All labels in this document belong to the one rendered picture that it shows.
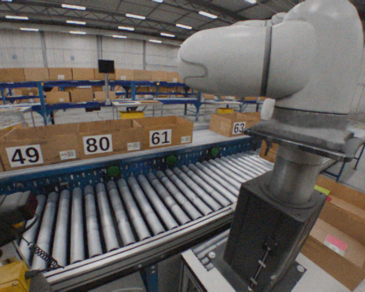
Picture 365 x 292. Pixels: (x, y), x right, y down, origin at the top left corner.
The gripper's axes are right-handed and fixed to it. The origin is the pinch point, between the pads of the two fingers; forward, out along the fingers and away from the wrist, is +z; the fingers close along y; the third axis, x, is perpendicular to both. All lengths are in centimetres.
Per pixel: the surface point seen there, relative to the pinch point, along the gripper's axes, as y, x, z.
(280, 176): 57, -79, -27
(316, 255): 69, -54, 7
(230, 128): -29.4, -7.5, -12.1
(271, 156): 4.0, 11.6, 5.5
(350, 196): 64, 5, 6
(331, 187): 54, 4, 5
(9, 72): -480, -303, -77
